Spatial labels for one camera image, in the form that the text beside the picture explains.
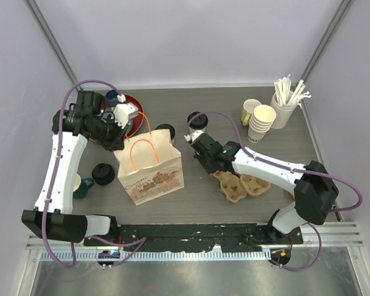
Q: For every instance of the teal mug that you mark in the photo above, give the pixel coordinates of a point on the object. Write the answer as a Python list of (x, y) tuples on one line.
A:
[(82, 187)]

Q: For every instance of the yellow-green mug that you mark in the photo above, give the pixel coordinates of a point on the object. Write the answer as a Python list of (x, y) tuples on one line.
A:
[(247, 110)]

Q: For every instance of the black cup lid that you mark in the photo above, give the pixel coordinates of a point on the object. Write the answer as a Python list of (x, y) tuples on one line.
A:
[(197, 122), (170, 128)]

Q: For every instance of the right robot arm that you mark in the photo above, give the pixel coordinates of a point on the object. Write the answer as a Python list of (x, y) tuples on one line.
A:
[(314, 192)]

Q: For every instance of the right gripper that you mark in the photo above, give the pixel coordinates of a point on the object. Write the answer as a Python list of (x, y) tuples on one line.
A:
[(209, 169)]

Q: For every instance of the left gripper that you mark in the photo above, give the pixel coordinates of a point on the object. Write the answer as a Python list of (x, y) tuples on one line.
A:
[(118, 142)]

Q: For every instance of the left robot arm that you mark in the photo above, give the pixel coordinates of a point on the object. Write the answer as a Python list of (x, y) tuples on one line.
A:
[(52, 217)]

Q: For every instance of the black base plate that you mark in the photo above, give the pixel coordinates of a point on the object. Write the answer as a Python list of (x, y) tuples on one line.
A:
[(195, 238)]

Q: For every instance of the bundle of wrapped straws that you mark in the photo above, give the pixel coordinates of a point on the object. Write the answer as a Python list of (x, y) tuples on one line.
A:
[(287, 96)]

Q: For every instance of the white straw holder cup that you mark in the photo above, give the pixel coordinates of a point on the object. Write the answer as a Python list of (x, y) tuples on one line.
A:
[(283, 113)]

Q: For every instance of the stack of black lids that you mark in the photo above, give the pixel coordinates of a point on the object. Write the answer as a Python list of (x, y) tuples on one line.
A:
[(103, 174)]

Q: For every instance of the aluminium rail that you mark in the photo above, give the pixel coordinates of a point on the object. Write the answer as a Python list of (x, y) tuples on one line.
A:
[(339, 234)]

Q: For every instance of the red round tray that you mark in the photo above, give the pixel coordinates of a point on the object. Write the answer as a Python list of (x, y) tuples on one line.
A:
[(137, 121)]

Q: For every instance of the brown paper bag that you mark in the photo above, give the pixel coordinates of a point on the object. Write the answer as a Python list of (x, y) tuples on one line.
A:
[(149, 166)]

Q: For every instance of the stack of paper cups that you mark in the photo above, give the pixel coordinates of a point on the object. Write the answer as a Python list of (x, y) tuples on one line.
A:
[(260, 122)]

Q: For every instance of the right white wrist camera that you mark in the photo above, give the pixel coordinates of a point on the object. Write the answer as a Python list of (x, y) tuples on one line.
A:
[(190, 138)]

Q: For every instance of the cardboard cup carrier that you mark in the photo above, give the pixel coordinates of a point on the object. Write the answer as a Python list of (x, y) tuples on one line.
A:
[(230, 186), (253, 186)]

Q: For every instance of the dark blue mug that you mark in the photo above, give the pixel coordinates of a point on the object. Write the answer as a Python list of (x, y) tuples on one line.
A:
[(112, 98)]

